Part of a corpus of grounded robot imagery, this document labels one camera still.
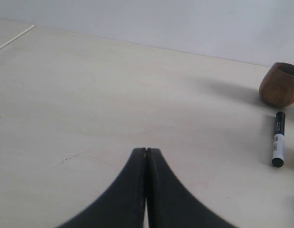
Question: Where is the brown wooden cup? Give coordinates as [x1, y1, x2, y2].
[259, 62, 294, 108]

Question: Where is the black and white marker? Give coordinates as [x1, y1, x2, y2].
[272, 112, 285, 168]

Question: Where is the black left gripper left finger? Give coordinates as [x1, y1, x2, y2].
[59, 148, 147, 228]

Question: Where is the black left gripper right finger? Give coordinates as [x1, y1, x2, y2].
[146, 148, 234, 228]

